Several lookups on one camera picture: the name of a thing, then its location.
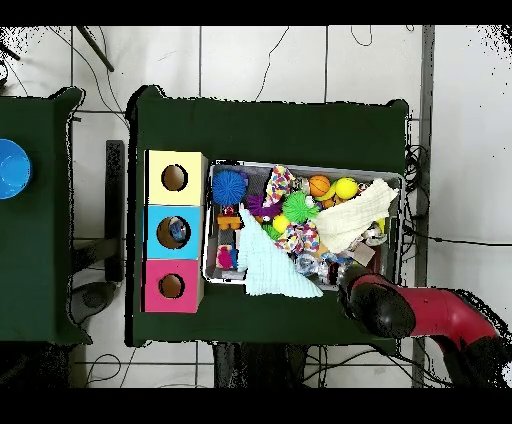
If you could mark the small dark green spiky ball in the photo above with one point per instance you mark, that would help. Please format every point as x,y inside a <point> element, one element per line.
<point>270,232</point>

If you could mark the wooden box with three holes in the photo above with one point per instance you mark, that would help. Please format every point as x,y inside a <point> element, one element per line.
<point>192,272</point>

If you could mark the purple spiky ball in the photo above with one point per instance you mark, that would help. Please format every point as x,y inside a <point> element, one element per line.
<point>260,206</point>

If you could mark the orange toy basketball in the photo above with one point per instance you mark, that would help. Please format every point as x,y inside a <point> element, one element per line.
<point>320,186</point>

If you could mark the shallow clear mesh bin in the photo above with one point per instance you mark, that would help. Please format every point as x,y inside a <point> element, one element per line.
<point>210,272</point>

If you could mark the small orange toy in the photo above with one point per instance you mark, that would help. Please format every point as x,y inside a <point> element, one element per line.
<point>230,222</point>

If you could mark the pale yellow cloth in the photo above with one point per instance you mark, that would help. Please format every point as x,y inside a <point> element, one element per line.
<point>356,214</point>

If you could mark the side table with green cloth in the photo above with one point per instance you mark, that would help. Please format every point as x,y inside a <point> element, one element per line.
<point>52,240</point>

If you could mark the yellow smiley ball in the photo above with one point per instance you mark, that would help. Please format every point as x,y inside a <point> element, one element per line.
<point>346,189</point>

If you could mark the colourful patterned cloth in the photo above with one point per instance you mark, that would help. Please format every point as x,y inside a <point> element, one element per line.
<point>280,182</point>

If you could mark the blue bowl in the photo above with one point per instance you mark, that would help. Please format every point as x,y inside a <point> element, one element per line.
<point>12,168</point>

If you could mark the mint green cloth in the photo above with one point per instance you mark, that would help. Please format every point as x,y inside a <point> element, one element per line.
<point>272,268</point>

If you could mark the blue spiky ball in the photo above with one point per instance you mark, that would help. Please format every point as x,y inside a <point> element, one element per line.
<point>230,188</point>

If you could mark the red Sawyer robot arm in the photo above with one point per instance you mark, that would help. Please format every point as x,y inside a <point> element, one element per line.
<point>432,312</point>

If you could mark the crushed clear water bottle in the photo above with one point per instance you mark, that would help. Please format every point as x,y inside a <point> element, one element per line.
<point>318,266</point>
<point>178,232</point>

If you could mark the small yellow ball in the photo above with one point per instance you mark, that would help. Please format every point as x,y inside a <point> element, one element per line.
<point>281,223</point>

